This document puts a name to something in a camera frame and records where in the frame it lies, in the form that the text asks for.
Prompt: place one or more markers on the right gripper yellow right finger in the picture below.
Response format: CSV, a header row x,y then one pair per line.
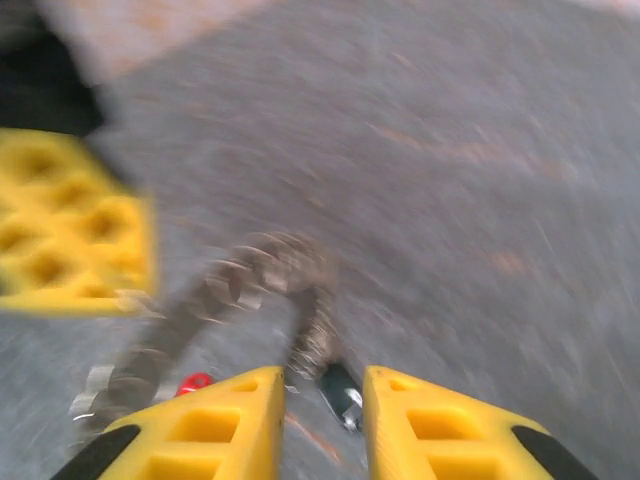
x,y
385,425

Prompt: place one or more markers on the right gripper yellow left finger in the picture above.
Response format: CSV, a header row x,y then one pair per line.
x,y
265,425

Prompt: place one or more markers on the red key tag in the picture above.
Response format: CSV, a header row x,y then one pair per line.
x,y
195,384

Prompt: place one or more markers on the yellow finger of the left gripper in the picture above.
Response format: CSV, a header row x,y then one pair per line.
x,y
130,220
20,295

